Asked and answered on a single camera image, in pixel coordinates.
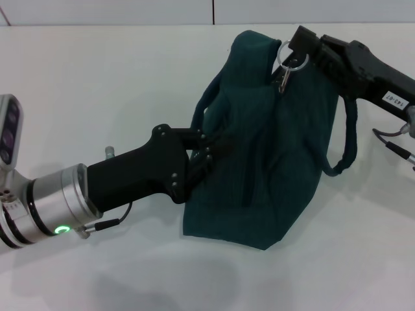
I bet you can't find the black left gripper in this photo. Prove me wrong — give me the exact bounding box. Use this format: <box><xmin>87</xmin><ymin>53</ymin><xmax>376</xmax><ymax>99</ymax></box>
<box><xmin>87</xmin><ymin>124</ymin><xmax>235</xmax><ymax>214</ymax></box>

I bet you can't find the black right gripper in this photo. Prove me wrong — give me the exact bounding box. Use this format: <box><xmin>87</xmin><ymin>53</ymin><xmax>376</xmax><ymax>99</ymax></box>
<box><xmin>270</xmin><ymin>25</ymin><xmax>415</xmax><ymax>113</ymax></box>

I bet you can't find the dark teal insulated lunch bag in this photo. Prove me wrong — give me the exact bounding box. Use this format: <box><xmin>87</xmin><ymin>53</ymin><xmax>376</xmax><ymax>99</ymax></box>
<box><xmin>181</xmin><ymin>29</ymin><xmax>359</xmax><ymax>252</ymax></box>

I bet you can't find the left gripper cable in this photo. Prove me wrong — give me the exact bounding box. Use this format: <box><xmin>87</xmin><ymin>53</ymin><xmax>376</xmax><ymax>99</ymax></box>
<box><xmin>77</xmin><ymin>202</ymin><xmax>132</xmax><ymax>240</ymax></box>

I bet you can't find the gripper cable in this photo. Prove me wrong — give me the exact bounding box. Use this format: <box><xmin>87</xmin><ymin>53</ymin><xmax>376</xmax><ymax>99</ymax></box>
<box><xmin>372</xmin><ymin>106</ymin><xmax>415</xmax><ymax>172</ymax></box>
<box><xmin>77</xmin><ymin>202</ymin><xmax>132</xmax><ymax>240</ymax></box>

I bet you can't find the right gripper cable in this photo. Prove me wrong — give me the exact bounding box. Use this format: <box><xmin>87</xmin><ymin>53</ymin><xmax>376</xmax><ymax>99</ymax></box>
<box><xmin>372</xmin><ymin>106</ymin><xmax>415</xmax><ymax>172</ymax></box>

